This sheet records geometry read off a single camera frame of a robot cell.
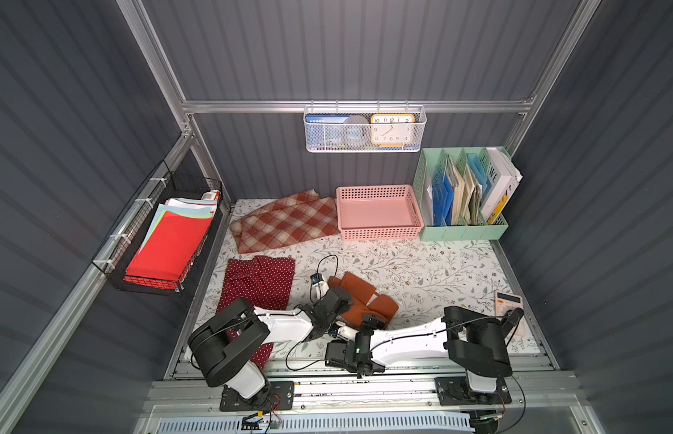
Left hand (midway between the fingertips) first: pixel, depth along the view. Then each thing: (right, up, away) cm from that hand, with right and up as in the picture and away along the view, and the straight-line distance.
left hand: (343, 296), depth 90 cm
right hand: (+9, -8, -6) cm, 14 cm away
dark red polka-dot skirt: (-28, +4, +6) cm, 28 cm away
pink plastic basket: (+15, +30, +26) cm, 42 cm away
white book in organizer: (+56, +41, +4) cm, 69 cm away
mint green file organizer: (+32, +47, +9) cm, 58 cm away
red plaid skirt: (-19, +27, +25) cm, 42 cm away
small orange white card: (+54, -2, -1) cm, 54 cm away
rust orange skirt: (+8, -1, +1) cm, 8 cm away
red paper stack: (-45, +20, -19) cm, 53 cm away
